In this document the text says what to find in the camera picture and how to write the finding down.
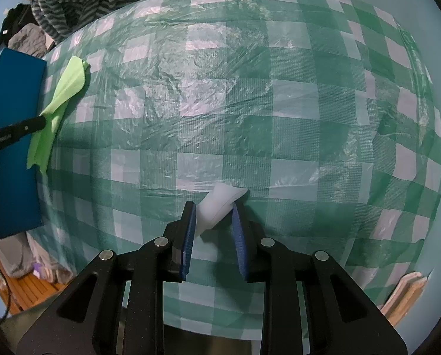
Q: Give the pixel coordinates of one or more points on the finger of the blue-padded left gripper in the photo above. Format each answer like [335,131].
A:
[12,133]

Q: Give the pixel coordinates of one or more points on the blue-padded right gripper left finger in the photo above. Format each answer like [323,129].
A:
[113,289]

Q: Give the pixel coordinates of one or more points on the lime green microfiber cloth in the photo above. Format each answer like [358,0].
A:
[70,84]

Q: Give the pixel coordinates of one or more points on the blue cardboard box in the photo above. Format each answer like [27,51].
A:
[21,79]

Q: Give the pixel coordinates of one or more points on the green white checkered tablecloth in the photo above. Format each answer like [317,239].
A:
[323,110]

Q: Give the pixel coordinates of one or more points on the black clothes pile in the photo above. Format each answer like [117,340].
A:
[15,20]

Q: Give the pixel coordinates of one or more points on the small white soft object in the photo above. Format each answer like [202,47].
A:
[216,205]

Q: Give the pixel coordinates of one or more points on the grey puffer jacket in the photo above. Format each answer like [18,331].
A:
[32,40]

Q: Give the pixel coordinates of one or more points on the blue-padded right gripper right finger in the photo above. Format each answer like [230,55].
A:
[341,319]

